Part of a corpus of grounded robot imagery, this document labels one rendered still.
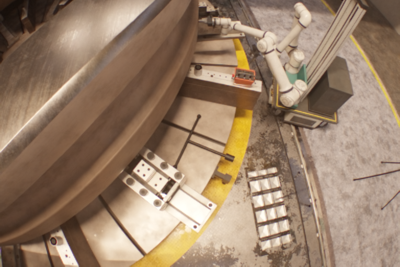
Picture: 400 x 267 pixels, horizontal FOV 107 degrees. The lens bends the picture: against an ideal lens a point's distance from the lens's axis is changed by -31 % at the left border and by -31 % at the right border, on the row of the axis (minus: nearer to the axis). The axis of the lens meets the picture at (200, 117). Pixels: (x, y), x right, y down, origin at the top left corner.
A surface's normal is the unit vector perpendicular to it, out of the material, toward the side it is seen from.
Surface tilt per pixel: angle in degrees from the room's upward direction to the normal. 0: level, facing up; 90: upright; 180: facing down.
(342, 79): 0
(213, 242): 0
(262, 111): 0
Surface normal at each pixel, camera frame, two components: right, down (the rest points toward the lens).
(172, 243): 0.04, -0.46
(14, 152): 0.54, 0.11
